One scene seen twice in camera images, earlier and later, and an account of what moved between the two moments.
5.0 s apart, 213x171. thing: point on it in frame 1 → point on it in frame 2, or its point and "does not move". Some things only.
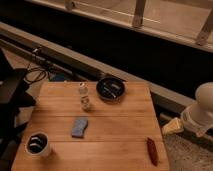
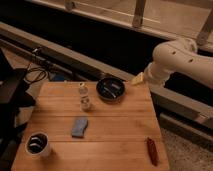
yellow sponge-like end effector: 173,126 → 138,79
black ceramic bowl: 110,89 does not move
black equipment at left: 15,95 does not move
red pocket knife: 152,152 does not move
